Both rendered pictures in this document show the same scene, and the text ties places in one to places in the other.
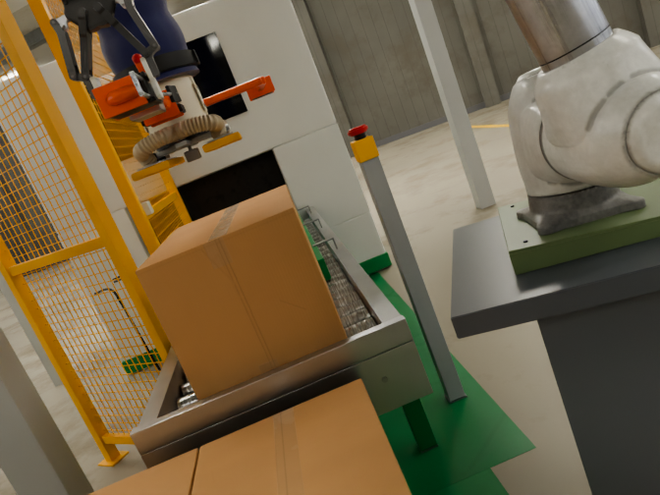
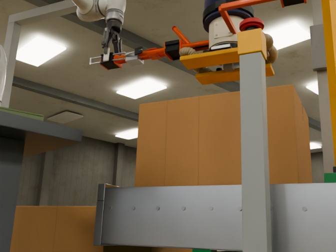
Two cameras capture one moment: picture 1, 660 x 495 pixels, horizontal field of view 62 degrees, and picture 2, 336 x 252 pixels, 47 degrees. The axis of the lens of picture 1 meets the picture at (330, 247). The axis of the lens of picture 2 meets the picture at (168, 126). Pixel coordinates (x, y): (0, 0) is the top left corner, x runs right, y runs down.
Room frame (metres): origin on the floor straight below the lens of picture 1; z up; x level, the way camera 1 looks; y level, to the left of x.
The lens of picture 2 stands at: (2.09, -1.22, 0.44)
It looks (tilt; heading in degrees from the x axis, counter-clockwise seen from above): 16 degrees up; 118
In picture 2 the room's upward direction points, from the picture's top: 2 degrees clockwise
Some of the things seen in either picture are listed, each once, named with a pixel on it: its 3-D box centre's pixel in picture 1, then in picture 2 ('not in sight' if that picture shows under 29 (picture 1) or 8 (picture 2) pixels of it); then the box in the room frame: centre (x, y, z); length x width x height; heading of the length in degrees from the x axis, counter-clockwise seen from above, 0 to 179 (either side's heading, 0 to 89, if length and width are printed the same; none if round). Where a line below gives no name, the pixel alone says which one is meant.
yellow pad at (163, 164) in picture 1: (158, 162); (234, 71); (1.58, 0.35, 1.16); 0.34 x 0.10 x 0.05; 4
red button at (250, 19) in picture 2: (358, 133); (251, 28); (1.82, -0.23, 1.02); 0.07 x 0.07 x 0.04
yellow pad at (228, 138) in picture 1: (222, 137); (222, 53); (1.60, 0.17, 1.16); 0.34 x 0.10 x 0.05; 4
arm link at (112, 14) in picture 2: not in sight; (114, 18); (0.99, 0.22, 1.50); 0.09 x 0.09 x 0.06
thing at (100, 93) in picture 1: (125, 98); (111, 61); (0.99, 0.23, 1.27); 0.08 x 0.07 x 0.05; 4
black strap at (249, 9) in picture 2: (157, 72); (227, 17); (1.59, 0.26, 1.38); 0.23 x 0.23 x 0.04
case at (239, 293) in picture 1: (251, 281); (226, 157); (1.58, 0.25, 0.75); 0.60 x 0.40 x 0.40; 1
